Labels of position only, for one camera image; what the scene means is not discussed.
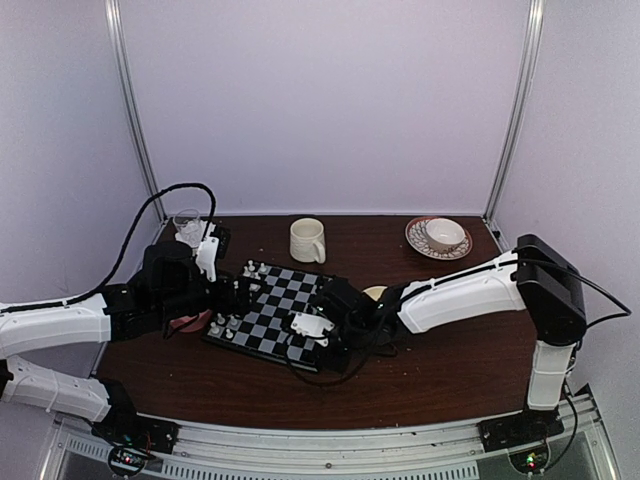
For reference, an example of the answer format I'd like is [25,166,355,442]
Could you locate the white ribbed ceramic mug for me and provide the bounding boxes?
[289,218,326,264]

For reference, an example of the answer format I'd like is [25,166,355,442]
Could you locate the aluminium frame post left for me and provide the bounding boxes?
[104,0,159,196]

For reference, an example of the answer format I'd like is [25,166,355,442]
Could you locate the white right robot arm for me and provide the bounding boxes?
[311,234,587,442]

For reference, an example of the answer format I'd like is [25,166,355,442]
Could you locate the pink bowl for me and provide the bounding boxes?
[170,310,212,333]

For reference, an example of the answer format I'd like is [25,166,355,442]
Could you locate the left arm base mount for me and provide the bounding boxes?
[89,415,179,478]

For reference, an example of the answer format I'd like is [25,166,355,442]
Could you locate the aluminium frame post right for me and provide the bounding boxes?
[483,0,546,224]

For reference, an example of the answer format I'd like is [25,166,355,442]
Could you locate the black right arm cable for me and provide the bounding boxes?
[284,339,401,387]

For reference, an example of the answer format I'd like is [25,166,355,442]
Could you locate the white ceramic cup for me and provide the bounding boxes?
[425,218,466,252]

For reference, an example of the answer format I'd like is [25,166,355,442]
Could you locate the aluminium front rail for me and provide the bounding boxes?
[39,384,626,480]

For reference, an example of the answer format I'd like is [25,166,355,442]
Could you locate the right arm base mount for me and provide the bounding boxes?
[478,410,565,475]

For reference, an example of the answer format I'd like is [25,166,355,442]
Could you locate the clear glass cup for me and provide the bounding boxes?
[172,209,202,244]

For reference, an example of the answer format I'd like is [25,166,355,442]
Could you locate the black and white chessboard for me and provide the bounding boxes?
[202,260,333,373]

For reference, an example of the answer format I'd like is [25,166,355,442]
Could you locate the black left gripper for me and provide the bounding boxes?
[155,268,266,323]

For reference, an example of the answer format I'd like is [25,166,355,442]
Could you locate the aluminium frame post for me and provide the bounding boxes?
[483,0,546,224]
[104,0,159,196]

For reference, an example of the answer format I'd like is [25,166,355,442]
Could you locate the cream bowl of black pieces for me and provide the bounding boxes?
[363,285,387,301]

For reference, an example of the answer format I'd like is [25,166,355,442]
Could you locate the floral patterned saucer plate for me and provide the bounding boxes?
[404,216,473,261]

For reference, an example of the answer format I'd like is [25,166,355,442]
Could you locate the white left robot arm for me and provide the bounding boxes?
[1,239,252,444]

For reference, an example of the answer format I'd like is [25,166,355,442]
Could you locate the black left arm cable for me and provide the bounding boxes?
[49,182,220,306]

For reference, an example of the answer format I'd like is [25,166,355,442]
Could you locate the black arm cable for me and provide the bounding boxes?
[284,339,401,387]
[49,182,220,306]

